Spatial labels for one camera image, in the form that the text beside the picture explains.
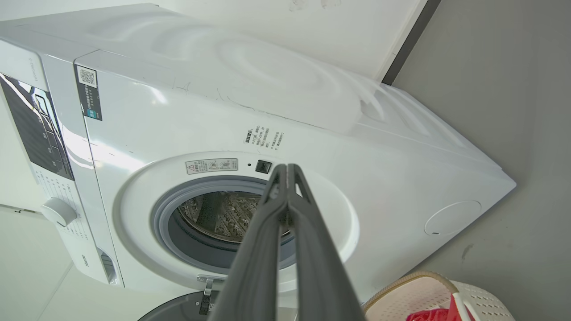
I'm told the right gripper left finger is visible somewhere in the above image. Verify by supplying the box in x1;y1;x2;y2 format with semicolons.
207;164;288;321

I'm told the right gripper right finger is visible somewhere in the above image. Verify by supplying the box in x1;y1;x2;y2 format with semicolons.
287;164;367;321

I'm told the red garment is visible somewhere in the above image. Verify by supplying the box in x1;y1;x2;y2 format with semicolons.
406;292;476;321

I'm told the stainless steel washing machine drum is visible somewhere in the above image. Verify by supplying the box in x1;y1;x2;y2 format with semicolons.
178;192;261;243

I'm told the round black washer door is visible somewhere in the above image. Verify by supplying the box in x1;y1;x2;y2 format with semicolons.
137;290;219;321

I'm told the cream perforated laundry basket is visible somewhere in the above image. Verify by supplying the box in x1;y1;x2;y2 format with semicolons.
362;271;516;321

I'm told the white washing machine dial knob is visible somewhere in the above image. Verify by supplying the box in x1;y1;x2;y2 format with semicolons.
41;198;77;227

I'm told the dark QR code sticker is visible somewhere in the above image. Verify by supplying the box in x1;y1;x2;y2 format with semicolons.
75;65;103;121

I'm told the black washer control panel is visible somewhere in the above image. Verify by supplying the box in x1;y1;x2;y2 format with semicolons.
0;74;74;181

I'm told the silver metal door hinge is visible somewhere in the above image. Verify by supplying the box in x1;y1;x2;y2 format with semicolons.
197;276;215;315

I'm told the grey rubber door gasket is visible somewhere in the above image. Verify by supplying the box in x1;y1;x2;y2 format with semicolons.
151;175;297;275

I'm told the grey warning sticker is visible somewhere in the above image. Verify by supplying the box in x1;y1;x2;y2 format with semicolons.
186;158;238;175

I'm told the white front-load washing machine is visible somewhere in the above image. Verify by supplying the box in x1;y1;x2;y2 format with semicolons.
0;4;517;313

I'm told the round white filter cover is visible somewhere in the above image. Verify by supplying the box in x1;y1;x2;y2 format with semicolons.
424;200;482;236

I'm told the dark wall skirting strip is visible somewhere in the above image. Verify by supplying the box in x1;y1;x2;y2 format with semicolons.
381;0;442;85

